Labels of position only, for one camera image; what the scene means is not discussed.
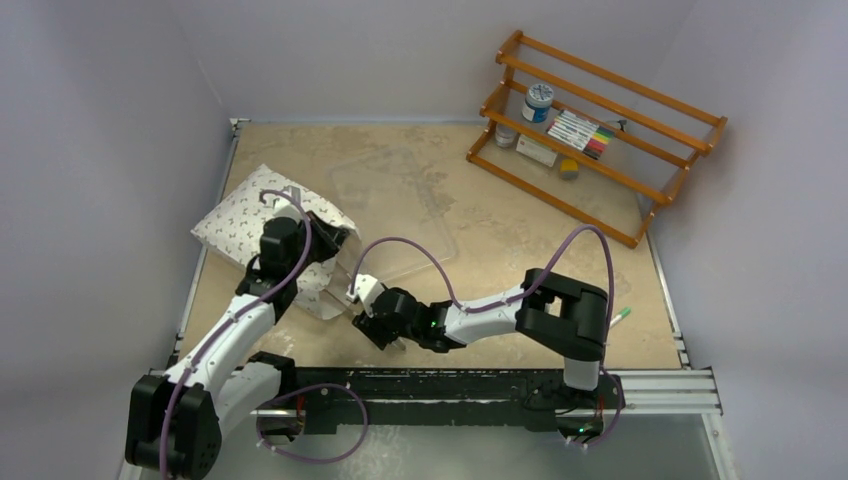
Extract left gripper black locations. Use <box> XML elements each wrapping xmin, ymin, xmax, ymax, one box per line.
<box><xmin>287</xmin><ymin>211</ymin><xmax>347</xmax><ymax>279</ymax></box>

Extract white patterned paper bag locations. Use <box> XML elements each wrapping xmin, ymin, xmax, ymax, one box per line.
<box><xmin>190</xmin><ymin>163</ymin><xmax>359</xmax><ymax>323</ymax></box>

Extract metal tongs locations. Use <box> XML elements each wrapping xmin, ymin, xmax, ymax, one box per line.
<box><xmin>388</xmin><ymin>339</ymin><xmax>406</xmax><ymax>351</ymax></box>

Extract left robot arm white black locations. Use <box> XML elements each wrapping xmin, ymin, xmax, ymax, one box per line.
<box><xmin>124</xmin><ymin>212</ymin><xmax>351</xmax><ymax>479</ymax></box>

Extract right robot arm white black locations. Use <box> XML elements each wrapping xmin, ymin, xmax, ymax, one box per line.
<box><xmin>346</xmin><ymin>268</ymin><xmax>610</xmax><ymax>407</ymax></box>

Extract clear plastic tray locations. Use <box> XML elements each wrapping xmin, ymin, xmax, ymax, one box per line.
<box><xmin>327</xmin><ymin>147</ymin><xmax>457</xmax><ymax>265</ymax></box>

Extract white card box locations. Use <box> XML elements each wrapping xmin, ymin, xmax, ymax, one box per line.
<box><xmin>516</xmin><ymin>134</ymin><xmax>558</xmax><ymax>167</ymax></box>

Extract yellow grey sponge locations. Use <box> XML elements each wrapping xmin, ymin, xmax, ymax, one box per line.
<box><xmin>558</xmin><ymin>157</ymin><xmax>579</xmax><ymax>180</ymax></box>

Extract green white marker pen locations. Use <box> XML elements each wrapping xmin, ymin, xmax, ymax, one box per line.
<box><xmin>609</xmin><ymin>307</ymin><xmax>632</xmax><ymax>328</ymax></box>

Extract white jar blue label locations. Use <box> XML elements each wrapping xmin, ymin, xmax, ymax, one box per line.
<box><xmin>521</xmin><ymin>83</ymin><xmax>554</xmax><ymax>123</ymax></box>

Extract orange wooden shelf rack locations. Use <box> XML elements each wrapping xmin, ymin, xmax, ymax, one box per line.
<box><xmin>466</xmin><ymin>30</ymin><xmax>728</xmax><ymax>248</ymax></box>

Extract pack of coloured markers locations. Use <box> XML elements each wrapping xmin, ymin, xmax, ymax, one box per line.
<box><xmin>546</xmin><ymin>110</ymin><xmax>615</xmax><ymax>160</ymax></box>

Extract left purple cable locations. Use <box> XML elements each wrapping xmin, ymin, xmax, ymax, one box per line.
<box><xmin>158</xmin><ymin>190</ymin><xmax>314</xmax><ymax>480</ymax></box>

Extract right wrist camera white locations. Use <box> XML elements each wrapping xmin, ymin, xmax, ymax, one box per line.
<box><xmin>346</xmin><ymin>274</ymin><xmax>386</xmax><ymax>316</ymax></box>

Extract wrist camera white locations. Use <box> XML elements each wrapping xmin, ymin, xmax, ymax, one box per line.
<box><xmin>346</xmin><ymin>274</ymin><xmax>386</xmax><ymax>316</ymax></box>
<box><xmin>264</xmin><ymin>187</ymin><xmax>305</xmax><ymax>222</ymax></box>

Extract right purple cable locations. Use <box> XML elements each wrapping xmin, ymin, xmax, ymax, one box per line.
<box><xmin>347</xmin><ymin>225</ymin><xmax>627</xmax><ymax>452</ymax></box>

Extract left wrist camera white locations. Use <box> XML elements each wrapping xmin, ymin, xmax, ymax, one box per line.
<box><xmin>264</xmin><ymin>187</ymin><xmax>305</xmax><ymax>222</ymax></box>

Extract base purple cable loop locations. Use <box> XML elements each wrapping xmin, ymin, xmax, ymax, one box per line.
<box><xmin>254</xmin><ymin>382</ymin><xmax>368</xmax><ymax>466</ymax></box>

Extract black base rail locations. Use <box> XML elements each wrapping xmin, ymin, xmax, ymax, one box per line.
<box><xmin>261</xmin><ymin>367</ymin><xmax>625</xmax><ymax>438</ymax></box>

